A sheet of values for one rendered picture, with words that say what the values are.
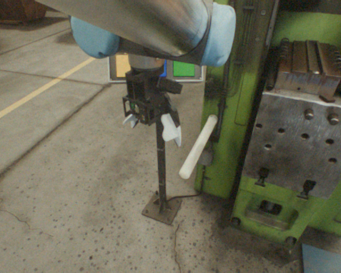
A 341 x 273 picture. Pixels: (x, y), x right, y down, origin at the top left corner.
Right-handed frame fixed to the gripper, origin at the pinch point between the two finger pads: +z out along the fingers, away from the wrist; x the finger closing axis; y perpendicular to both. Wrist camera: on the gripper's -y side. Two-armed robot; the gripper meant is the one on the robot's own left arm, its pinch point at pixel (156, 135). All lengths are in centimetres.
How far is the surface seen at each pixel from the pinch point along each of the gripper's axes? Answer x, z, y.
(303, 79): 28, -3, -53
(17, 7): -586, 51, -281
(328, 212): 63, 75, -73
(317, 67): 31, -5, -62
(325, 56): 32, -6, -76
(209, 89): -10, 13, -58
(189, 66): -7.6, -7.1, -31.6
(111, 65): -31.0, -7.6, -17.2
